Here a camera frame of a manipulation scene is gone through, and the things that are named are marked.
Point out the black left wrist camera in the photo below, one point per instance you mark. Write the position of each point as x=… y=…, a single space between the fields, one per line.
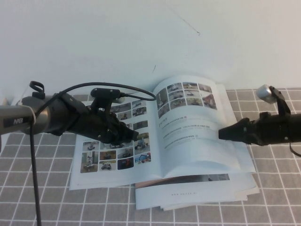
x=104 y=92

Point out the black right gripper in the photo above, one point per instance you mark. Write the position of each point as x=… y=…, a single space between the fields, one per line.
x=270 y=129

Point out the white-paged book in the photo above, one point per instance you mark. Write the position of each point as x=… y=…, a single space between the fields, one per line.
x=188 y=150

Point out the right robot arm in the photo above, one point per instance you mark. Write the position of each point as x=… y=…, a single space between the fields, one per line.
x=296 y=128

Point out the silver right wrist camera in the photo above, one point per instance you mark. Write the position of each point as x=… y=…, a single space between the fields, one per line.
x=265 y=94

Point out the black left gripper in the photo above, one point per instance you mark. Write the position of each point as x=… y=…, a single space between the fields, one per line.
x=101 y=124

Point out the grey checked tablecloth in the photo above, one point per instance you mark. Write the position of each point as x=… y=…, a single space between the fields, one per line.
x=270 y=188

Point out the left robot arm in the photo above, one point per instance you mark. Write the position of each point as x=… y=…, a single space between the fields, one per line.
x=47 y=117

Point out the white booklet with web address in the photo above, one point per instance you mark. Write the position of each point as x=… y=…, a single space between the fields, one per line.
x=164 y=197

